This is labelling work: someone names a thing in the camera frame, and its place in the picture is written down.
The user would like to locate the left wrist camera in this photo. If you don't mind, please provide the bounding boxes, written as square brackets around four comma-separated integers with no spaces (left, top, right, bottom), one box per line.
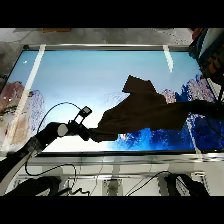
[73,105,93,125]

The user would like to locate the black cable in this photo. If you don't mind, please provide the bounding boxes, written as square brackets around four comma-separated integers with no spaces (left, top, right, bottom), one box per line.
[35,101,84,136]
[125,170,171,197]
[23,155,91,197]

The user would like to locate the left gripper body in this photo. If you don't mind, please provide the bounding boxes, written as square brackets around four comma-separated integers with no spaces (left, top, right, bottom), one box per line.
[75,121,92,141]

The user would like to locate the silver frame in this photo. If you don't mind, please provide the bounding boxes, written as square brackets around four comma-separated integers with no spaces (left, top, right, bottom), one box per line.
[0,150,224,197]

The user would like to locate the brown garment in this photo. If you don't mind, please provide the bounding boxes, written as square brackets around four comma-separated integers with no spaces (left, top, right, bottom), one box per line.
[89,75,201,144]

